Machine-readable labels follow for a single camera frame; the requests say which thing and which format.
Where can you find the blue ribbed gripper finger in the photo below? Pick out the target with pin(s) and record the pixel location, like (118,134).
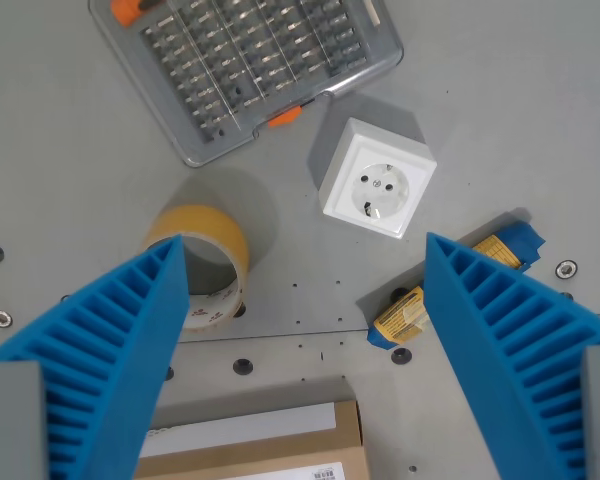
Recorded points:
(105,340)
(520,340)

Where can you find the silver table screw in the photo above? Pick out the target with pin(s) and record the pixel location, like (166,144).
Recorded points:
(1,318)
(565,270)

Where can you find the yellow labelled block with blue tape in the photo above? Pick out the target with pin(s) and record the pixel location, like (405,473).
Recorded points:
(430,295)

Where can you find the clear packing tape roll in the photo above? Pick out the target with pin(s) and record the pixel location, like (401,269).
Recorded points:
(207,270)

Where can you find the brown cardboard box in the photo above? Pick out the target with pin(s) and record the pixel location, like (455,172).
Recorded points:
(265,445)

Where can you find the clear screwdriver bit case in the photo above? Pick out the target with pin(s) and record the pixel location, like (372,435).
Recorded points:
(245,70)

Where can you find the white wall socket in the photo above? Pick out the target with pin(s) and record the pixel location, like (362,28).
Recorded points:
(377,180)

